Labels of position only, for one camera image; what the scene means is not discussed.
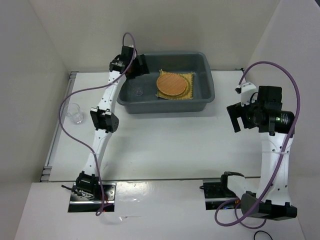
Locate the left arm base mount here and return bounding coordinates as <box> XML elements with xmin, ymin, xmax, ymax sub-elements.
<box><xmin>61</xmin><ymin>182</ymin><xmax>117</xmax><ymax>213</ymax></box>

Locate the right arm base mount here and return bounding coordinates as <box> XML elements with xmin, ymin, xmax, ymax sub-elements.
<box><xmin>199</xmin><ymin>172</ymin><xmax>240</xmax><ymax>210</ymax></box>

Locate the square bamboo mat tray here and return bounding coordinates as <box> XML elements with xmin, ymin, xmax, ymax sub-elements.
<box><xmin>156</xmin><ymin>69</ymin><xmax>194</xmax><ymax>100</ymax></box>

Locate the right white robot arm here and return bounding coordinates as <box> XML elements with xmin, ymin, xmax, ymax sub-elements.
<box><xmin>219</xmin><ymin>102</ymin><xmax>298</xmax><ymax>221</ymax></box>

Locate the round orange woven plate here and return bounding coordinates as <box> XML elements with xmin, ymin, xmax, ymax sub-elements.
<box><xmin>156</xmin><ymin>73</ymin><xmax>188</xmax><ymax>96</ymax></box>

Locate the black cable loop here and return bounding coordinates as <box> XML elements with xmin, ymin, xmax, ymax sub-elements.
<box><xmin>253</xmin><ymin>230</ymin><xmax>273</xmax><ymax>240</ymax></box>

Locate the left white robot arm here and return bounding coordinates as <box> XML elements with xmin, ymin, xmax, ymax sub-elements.
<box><xmin>75</xmin><ymin>53</ymin><xmax>150</xmax><ymax>200</ymax></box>

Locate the grey plastic bin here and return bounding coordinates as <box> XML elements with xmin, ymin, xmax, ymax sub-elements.
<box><xmin>117</xmin><ymin>51</ymin><xmax>215</xmax><ymax>114</ymax></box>

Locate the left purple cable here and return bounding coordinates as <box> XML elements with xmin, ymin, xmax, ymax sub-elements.
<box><xmin>58</xmin><ymin>32</ymin><xmax>138</xmax><ymax>216</ymax></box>

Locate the clear plastic cup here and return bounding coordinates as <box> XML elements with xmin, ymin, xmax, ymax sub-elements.
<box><xmin>132</xmin><ymin>86</ymin><xmax>144</xmax><ymax>96</ymax></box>
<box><xmin>63</xmin><ymin>103</ymin><xmax>84</xmax><ymax>124</ymax></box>

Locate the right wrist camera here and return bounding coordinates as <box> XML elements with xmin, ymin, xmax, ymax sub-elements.
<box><xmin>257</xmin><ymin>86</ymin><xmax>282</xmax><ymax>104</ymax></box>

